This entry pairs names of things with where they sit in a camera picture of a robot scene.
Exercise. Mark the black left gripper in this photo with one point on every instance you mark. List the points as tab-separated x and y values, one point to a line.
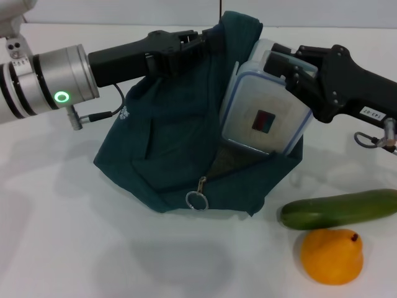
130	62

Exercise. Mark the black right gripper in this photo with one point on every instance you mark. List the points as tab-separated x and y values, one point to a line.
347	90

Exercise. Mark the clear food container blue lid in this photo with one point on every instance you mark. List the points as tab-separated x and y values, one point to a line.
263	115

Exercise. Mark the dark teal fabric lunch bag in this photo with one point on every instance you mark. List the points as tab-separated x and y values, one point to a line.
173	130

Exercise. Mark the green cucumber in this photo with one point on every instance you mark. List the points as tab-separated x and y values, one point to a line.
335	209

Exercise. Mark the orange yellow pear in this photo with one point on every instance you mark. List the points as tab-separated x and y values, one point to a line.
332	257

